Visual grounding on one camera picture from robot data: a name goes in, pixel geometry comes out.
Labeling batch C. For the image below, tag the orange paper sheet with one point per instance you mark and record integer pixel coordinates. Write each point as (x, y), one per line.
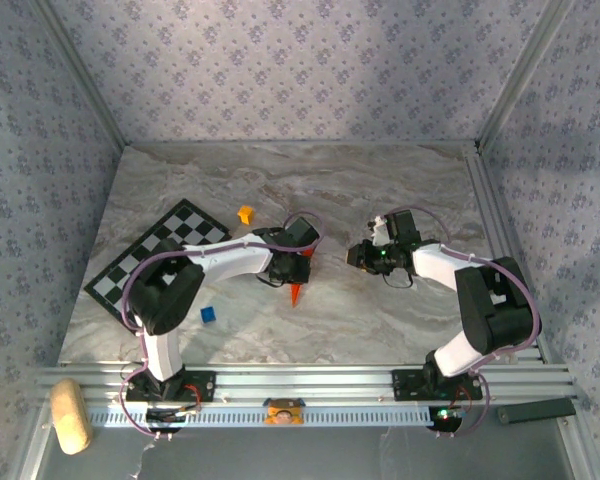
(296, 295)

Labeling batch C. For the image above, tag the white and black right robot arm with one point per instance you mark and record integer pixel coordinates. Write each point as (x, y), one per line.
(440, 265)

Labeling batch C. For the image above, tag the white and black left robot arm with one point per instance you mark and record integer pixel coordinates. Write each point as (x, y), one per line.
(235, 255)

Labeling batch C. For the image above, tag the small orange cube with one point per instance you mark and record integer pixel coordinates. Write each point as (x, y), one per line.
(246, 214)

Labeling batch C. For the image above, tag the small blue cube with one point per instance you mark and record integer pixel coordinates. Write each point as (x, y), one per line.
(208, 315)

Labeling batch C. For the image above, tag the black and white checkerboard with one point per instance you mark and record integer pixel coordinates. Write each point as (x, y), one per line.
(180, 230)

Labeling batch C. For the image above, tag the cartoon face figure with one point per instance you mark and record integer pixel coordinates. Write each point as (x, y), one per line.
(283, 412)

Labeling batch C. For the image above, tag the dark flat metal bar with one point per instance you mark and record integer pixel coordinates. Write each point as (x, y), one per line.
(537, 411)

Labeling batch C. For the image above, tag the long aluminium mounting rail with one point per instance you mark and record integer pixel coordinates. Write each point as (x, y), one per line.
(305, 382)

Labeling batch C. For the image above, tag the aluminium side rail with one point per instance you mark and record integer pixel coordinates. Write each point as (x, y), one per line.
(490, 215)

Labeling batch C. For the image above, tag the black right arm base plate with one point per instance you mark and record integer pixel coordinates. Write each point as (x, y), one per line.
(407, 385)

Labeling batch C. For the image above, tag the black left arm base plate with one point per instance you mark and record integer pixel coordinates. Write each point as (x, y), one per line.
(200, 385)

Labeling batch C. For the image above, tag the aluminium corner post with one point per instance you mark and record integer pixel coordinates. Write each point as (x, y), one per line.
(522, 75)
(82, 80)

